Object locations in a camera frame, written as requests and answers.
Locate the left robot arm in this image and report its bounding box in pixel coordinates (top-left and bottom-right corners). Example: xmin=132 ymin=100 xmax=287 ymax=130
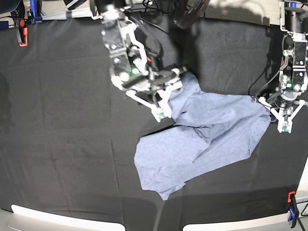
xmin=269 ymin=0 xmax=308 ymax=109

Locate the blue-grey t-shirt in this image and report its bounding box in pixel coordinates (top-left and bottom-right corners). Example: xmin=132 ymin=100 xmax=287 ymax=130
xmin=134 ymin=73 xmax=270 ymax=200

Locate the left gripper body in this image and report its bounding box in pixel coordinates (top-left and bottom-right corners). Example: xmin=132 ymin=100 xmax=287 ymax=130
xmin=269 ymin=87 xmax=304 ymax=108

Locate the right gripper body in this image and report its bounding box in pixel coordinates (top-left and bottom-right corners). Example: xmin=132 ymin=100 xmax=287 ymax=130
xmin=111 ymin=65 xmax=188 ymax=94

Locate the blue clamp far left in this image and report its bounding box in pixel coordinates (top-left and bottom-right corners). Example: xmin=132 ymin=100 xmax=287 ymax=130
xmin=27 ymin=0 xmax=43 ymax=24

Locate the red black cable bundle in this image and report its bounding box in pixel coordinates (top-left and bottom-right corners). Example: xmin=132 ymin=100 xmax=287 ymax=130
xmin=173 ymin=0 xmax=210 ymax=29

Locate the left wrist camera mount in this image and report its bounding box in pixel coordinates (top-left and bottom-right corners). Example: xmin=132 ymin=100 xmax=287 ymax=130
xmin=253 ymin=97 xmax=308 ymax=134

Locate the black table cloth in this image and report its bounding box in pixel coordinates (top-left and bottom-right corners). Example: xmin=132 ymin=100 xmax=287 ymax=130
xmin=0 ymin=18 xmax=308 ymax=231

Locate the orange clamp far left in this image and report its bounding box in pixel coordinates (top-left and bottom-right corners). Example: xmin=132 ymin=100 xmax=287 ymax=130
xmin=14 ymin=19 xmax=28 ymax=47

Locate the orange blue clamp near right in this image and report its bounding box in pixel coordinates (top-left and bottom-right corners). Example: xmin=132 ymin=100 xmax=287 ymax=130
xmin=287 ymin=191 xmax=299 ymax=229

